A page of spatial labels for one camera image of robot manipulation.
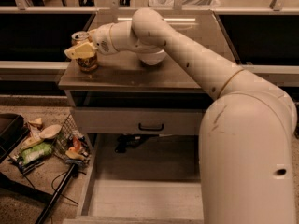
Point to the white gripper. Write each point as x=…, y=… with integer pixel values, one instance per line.
x=101, y=39

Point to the orange soda can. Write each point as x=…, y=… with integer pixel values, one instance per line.
x=89, y=64

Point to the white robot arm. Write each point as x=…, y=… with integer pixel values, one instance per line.
x=245, y=136

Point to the grey drawer cabinet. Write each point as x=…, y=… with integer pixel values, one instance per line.
x=189, y=77

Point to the grey closed upper drawer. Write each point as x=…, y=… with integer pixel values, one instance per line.
x=125, y=120

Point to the grey open lower drawer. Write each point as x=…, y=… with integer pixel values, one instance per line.
x=155, y=183

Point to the white ceramic bowl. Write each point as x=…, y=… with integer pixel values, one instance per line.
x=152, y=58

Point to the small white bowl on floor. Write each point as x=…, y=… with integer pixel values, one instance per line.
x=50, y=132

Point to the black object under cabinet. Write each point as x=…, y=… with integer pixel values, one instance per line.
x=126, y=141

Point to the black bin at left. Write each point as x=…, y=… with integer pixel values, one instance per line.
x=12, y=131

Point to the green snack bag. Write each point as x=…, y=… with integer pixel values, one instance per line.
x=36, y=152

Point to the black pole on floor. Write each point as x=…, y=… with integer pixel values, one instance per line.
x=56, y=194

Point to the black drawer handle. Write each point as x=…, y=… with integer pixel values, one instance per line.
x=141, y=127

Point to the wire mesh basket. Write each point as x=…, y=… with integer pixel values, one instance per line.
x=71, y=146

